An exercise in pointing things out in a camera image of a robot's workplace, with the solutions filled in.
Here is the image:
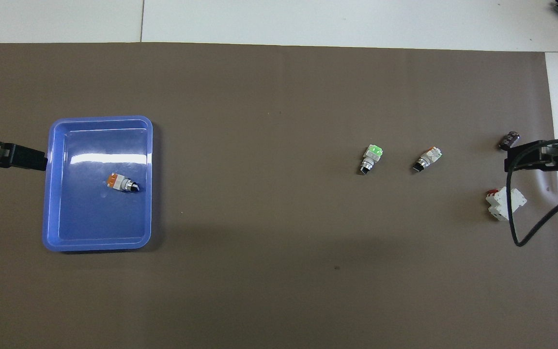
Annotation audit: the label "brown paper table mat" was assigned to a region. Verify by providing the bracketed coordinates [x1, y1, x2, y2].
[0, 43, 558, 349]

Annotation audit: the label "white red circuit breaker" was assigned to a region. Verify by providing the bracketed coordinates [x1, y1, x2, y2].
[485, 187, 527, 222]

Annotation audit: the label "selector switch with orange back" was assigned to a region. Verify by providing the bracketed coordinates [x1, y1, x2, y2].
[106, 173, 141, 193]

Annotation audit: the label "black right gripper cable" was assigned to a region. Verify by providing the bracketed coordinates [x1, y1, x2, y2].
[511, 139, 558, 248]

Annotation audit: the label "small dark terminal block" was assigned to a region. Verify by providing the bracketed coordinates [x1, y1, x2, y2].
[499, 130, 522, 151]

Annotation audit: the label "selector switch with green back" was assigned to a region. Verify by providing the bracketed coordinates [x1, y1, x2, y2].
[359, 144, 384, 175]

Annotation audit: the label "small white selector switch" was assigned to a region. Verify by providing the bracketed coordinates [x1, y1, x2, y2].
[412, 146, 443, 173]

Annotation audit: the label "blue plastic tray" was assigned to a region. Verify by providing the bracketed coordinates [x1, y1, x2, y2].
[42, 115, 154, 253]

